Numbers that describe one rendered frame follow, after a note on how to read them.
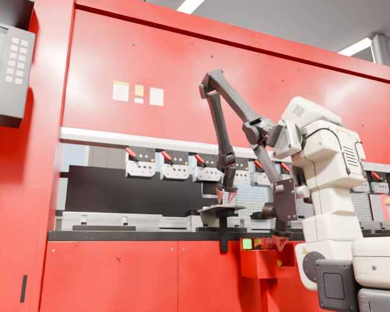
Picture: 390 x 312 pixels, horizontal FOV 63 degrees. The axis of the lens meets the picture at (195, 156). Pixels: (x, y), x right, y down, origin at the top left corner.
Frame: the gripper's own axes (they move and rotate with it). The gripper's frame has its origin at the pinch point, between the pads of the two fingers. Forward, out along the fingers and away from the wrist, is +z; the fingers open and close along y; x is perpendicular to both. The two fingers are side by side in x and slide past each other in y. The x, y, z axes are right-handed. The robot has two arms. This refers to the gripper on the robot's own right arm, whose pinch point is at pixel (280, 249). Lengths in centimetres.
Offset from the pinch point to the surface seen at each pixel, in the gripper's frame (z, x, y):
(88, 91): -75, 92, 52
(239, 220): -7.2, 2.5, 38.6
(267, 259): 2.5, 10.7, -5.9
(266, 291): 17.5, 9.1, -4.2
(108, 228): -5, 78, 30
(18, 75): -66, 116, -2
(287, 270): 7.8, 0.5, -7.3
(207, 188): -25, 22, 45
